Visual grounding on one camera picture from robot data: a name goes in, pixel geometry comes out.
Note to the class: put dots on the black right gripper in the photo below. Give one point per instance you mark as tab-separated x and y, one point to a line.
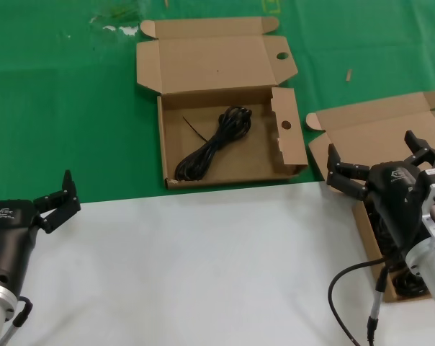
395	196

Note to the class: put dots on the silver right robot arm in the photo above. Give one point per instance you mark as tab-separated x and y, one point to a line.
431	266

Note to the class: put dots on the open cardboard box with holes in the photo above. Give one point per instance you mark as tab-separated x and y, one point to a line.
239	162

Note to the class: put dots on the small wooden stick scrap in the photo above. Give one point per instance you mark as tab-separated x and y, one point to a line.
349	75

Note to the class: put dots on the green table mat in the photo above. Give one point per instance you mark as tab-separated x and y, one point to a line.
59	108

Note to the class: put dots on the open plain cardboard box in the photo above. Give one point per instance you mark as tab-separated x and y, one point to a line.
365	144

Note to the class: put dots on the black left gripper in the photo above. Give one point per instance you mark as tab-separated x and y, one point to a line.
10	234

